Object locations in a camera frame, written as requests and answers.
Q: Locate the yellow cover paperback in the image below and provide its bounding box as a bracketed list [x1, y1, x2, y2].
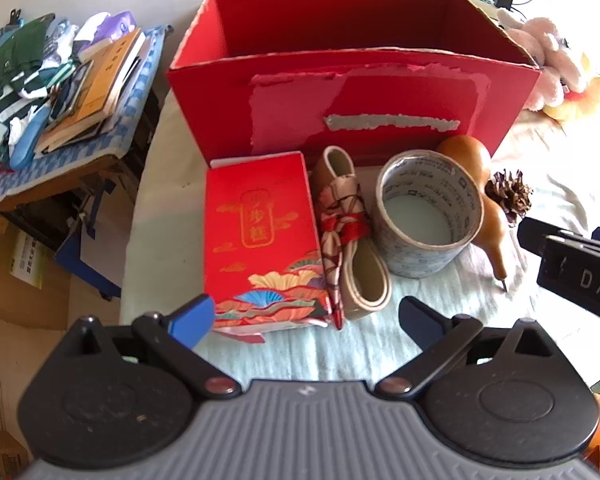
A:
[75, 30, 146, 116]

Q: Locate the brown pine cone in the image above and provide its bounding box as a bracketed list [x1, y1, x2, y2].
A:
[485, 169, 533, 228]

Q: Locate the brown dried gourd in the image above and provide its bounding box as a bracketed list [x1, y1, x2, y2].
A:
[436, 135, 510, 293]

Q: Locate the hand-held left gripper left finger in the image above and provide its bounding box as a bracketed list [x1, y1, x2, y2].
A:
[60, 294, 243, 401]

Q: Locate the red patterned gift box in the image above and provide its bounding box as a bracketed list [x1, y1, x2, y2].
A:
[203, 151, 331, 343]

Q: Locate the blue board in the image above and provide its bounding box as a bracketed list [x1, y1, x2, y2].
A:
[54, 175, 126, 301]

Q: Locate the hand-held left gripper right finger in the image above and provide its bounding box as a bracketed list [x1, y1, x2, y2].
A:
[375, 296, 556, 401]

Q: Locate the yellow plush toy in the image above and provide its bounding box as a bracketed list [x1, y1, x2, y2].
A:
[542, 52, 600, 122]

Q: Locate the wooden side table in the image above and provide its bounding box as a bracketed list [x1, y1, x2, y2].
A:
[0, 152, 148, 271]

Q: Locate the clear packing tape roll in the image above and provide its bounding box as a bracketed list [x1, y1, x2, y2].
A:
[376, 150, 484, 278]

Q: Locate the dark green cap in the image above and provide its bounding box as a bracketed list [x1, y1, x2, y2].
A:
[0, 14, 56, 106]

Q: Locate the light blue case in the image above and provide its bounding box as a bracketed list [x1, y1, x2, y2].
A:
[7, 105, 51, 171]

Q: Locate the red cardboard box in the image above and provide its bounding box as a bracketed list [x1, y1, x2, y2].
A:
[166, 0, 542, 168]

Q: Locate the stack of books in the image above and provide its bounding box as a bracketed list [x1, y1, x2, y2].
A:
[32, 27, 148, 156]

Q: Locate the pile of striped clothes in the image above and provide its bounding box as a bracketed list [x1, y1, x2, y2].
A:
[0, 20, 81, 153]

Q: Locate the pink rabbit plush toy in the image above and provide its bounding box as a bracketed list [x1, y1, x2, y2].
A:
[497, 7, 588, 111]

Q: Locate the brown carton with label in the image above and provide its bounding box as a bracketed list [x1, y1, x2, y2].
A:
[0, 217, 76, 331]

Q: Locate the light green bed sheet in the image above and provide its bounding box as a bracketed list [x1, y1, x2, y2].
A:
[119, 10, 600, 386]

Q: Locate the purple tissue pack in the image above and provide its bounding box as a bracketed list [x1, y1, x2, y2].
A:
[75, 11, 138, 61]

